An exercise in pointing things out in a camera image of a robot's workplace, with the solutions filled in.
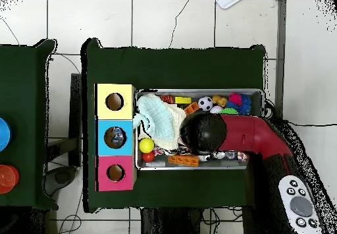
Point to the small soccer ball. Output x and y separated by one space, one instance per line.
205 103

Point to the orange toy brick with pegs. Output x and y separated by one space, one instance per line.
191 108

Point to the cream waffle cloth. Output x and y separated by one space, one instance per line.
179 112

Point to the green covered side table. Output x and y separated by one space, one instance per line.
23 86

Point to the yellow ball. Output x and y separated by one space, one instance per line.
146 145

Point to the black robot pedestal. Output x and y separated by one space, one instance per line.
171 223

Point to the wooden box with three holes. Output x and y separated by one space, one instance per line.
126 139

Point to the mint waffle cloth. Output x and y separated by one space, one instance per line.
155 112

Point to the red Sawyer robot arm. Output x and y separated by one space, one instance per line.
250 133

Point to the orange plush toy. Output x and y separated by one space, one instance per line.
219 100

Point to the white flat object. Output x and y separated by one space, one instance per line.
227 2

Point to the orange flat toy plate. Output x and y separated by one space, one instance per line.
183 160

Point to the blue cup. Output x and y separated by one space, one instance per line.
4 133

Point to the green spiky ball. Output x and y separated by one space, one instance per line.
228 111

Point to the red ball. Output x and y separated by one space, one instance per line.
148 156

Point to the dark green table cloth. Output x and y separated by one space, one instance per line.
171 68

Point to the red cup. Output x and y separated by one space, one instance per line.
8 178

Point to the blue spiky ball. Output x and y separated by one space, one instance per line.
245 102

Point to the crushed clear plastic bottle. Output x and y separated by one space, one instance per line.
117 136

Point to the grey metal rail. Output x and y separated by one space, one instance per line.
281 33

